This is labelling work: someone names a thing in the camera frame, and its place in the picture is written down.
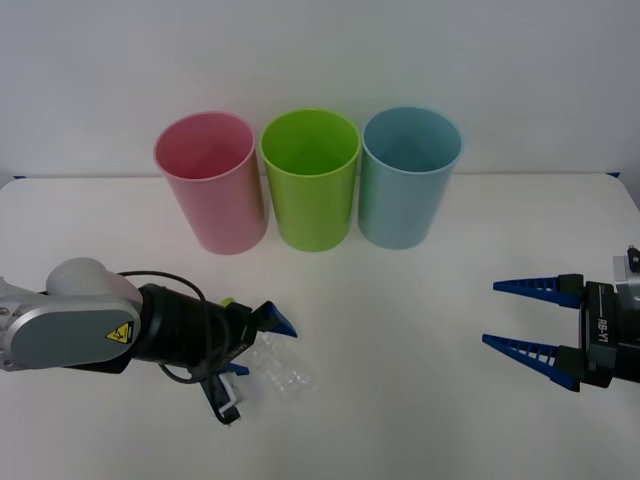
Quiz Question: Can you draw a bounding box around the green plastic waste bin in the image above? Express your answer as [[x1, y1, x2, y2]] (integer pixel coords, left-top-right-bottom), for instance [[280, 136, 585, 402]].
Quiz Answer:
[[259, 107, 363, 253]]

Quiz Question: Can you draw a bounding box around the clear plastic bottle green cap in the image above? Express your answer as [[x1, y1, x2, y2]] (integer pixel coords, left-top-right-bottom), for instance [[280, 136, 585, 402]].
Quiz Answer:
[[219, 297, 318, 404]]

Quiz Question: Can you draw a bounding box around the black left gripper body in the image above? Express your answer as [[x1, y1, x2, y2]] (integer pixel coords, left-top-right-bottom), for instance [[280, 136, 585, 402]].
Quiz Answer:
[[197, 302, 262, 382]]

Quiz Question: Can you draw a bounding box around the pale blue plastic waste bin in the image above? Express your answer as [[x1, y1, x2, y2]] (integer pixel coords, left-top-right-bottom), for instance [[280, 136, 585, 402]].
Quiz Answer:
[[356, 105, 464, 251]]

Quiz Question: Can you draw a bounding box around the pink plastic waste bin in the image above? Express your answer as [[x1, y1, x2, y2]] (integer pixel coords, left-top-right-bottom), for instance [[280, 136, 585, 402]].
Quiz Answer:
[[152, 110, 272, 257]]

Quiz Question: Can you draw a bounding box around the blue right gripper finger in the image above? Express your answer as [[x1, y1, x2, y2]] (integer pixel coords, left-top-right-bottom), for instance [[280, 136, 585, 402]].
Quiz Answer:
[[481, 333, 585, 394], [492, 272, 587, 311]]

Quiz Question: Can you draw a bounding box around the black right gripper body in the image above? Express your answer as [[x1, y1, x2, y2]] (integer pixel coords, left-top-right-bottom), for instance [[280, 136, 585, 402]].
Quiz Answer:
[[578, 280, 640, 392]]

